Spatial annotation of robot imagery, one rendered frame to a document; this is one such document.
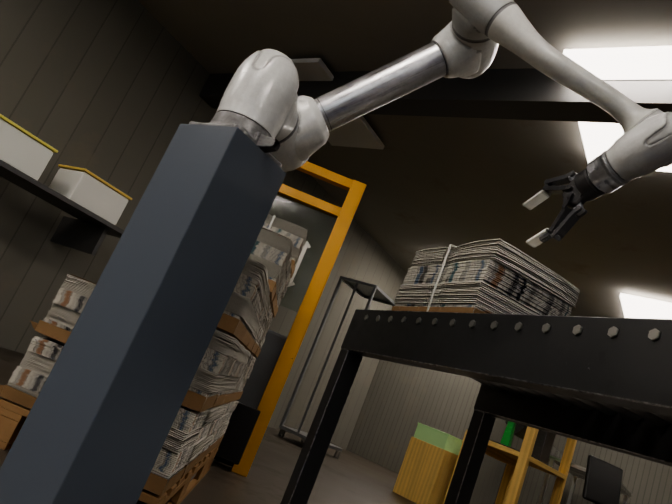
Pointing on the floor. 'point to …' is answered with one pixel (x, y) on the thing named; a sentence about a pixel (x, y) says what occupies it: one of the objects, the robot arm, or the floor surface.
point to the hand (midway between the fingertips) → (531, 223)
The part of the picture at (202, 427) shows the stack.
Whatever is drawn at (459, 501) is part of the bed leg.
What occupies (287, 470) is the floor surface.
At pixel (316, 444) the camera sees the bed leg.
